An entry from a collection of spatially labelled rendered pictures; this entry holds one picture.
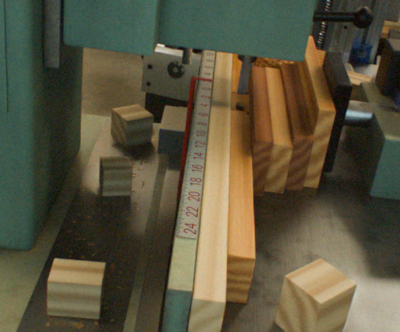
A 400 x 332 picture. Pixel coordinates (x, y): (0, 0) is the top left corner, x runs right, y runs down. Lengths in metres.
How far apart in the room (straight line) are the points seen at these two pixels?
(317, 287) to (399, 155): 0.21
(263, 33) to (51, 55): 0.19
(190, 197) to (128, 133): 0.39
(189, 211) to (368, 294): 0.15
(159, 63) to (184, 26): 0.68
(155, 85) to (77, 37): 0.72
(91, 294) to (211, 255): 0.18
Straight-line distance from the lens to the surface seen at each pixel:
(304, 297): 0.42
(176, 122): 0.81
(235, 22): 0.60
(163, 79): 1.28
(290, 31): 0.60
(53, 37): 0.58
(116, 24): 0.57
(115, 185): 0.74
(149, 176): 0.78
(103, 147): 0.84
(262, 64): 0.87
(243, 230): 0.46
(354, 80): 0.78
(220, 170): 0.51
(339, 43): 1.44
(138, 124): 0.84
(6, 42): 0.56
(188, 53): 0.69
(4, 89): 0.57
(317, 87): 0.62
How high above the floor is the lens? 1.20
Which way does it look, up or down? 29 degrees down
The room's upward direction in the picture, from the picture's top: 8 degrees clockwise
